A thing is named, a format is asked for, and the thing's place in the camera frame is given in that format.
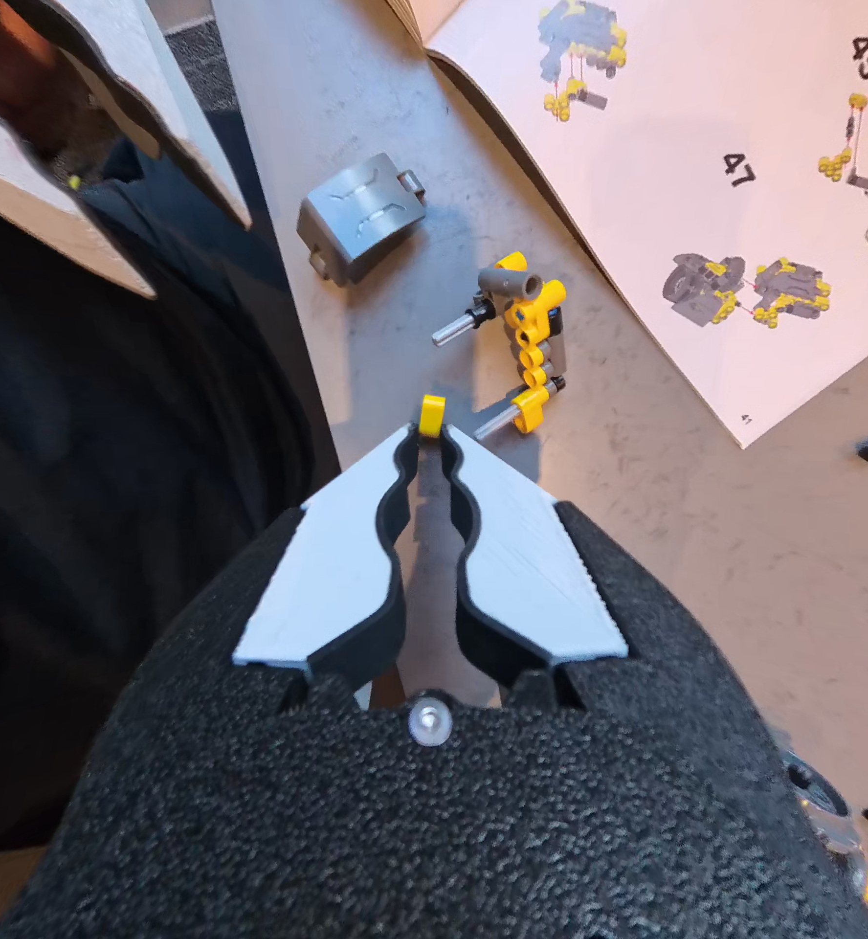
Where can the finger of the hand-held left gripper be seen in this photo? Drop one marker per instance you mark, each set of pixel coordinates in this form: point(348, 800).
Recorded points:
point(155, 81)
point(30, 191)

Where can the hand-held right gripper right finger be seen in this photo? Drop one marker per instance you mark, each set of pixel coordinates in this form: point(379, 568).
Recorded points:
point(544, 579)

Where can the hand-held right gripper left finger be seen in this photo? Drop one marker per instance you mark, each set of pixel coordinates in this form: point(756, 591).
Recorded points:
point(316, 579)

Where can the small yellow round brick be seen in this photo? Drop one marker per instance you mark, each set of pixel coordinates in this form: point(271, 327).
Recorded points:
point(431, 416)

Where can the grey curved panel brick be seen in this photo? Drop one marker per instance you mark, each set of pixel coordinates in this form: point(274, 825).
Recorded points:
point(360, 220)

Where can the yellow grey brick assembly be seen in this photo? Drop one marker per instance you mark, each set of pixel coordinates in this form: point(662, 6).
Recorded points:
point(529, 323)

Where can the grey desk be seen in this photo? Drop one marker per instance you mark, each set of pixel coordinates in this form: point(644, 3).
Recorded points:
point(698, 550)

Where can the person's black clothing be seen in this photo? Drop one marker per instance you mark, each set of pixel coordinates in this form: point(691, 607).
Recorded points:
point(111, 513)

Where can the pile of loose bricks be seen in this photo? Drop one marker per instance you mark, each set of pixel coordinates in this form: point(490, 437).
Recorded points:
point(815, 796)

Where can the open instruction booklet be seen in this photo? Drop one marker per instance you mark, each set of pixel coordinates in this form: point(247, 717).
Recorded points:
point(698, 220)

